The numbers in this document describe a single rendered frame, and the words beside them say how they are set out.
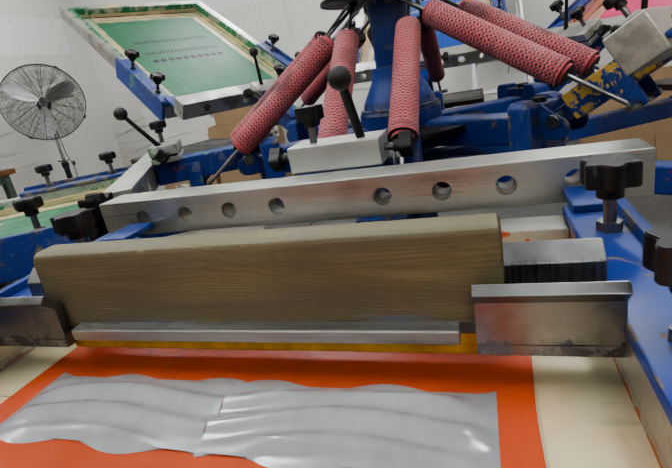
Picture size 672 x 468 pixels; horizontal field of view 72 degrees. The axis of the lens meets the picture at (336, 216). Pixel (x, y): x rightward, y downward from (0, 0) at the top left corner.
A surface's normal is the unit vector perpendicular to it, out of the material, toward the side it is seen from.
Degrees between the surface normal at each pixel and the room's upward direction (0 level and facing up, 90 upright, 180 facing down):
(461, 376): 0
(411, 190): 90
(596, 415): 0
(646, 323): 0
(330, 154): 90
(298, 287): 90
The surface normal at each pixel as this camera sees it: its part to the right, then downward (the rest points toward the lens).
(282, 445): -0.31, -0.41
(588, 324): -0.27, 0.33
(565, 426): -0.17, -0.94
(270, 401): -0.15, -0.65
